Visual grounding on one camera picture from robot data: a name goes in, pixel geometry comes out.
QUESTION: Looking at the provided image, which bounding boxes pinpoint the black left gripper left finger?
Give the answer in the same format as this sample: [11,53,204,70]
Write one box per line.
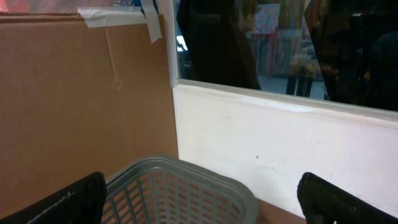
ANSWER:
[1,171,107,224]

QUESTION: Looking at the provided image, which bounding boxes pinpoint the white tape strips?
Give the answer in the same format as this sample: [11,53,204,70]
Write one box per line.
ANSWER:
[77,0,162,43]

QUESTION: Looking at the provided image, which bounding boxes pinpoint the glass window with frame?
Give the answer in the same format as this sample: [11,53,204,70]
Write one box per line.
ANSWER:
[157,1,397,136]

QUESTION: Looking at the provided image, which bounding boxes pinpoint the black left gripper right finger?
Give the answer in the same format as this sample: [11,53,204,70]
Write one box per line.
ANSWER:
[297,172,397,224]

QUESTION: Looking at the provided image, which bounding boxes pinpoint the grey plastic mesh basket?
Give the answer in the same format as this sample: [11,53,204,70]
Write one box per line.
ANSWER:
[100,156,258,224]

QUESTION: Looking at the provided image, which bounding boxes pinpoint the brown cardboard sheet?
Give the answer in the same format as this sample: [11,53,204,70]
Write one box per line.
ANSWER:
[1,13,178,217]

